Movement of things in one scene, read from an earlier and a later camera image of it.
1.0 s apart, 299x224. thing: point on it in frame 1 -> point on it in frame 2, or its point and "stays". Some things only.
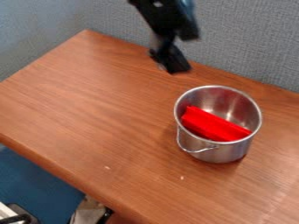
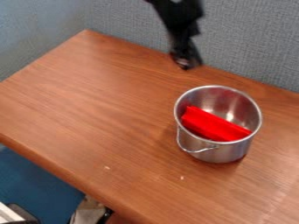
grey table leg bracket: x=90 y=213 stays
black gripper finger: x=160 y=48 -> x=182 y=49
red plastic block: x=211 y=126 stays
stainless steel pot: x=231 y=104 stays
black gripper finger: x=175 y=60 -> x=194 y=56
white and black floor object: x=15 y=214 stays
